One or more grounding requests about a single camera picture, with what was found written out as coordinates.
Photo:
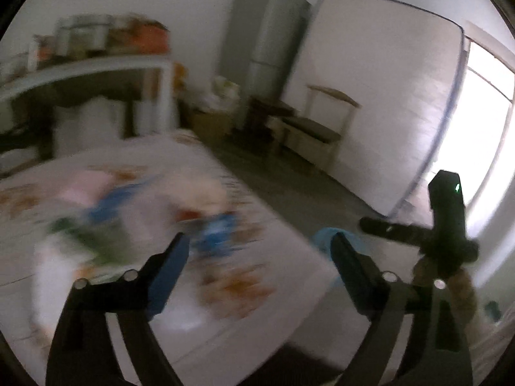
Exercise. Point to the pink packet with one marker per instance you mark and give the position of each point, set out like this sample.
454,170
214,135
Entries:
86,187

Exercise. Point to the grey refrigerator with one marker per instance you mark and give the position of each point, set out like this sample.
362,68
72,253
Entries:
265,40

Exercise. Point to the wooden chair with dark seat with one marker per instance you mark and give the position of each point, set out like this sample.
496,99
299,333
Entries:
309,128

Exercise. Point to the blue white toothpaste box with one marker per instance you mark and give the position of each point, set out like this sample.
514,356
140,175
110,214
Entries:
116,201

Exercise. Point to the blue plastic basket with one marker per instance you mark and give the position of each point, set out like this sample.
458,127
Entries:
322,241

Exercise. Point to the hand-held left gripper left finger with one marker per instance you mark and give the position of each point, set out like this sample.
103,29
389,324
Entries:
169,273

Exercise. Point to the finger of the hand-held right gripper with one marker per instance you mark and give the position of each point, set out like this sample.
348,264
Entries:
394,233

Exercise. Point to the table with floral tablecloth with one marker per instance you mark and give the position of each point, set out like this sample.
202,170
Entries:
249,257

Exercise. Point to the green label plastic bottle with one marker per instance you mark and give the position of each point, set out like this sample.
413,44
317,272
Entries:
92,239

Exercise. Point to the white mattress with blue edge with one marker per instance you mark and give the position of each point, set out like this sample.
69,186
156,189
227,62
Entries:
382,88

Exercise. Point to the white plastic bags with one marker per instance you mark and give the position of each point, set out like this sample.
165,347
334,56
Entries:
221,92

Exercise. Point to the orange bag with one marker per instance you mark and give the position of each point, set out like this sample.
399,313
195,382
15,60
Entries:
145,36

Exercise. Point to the white shelf table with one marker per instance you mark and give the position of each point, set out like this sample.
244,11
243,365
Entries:
88,66

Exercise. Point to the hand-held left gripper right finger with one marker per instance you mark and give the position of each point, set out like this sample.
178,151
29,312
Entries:
348,265

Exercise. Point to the dark wooden stool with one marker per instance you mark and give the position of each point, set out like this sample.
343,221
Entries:
263,110

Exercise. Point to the cardboard box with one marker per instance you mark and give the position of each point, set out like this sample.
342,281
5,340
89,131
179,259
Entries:
211,126

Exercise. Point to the bright window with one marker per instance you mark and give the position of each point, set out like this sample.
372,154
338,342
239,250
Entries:
478,128

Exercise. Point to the metal pot with lid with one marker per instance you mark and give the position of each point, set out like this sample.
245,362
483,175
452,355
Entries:
82,34

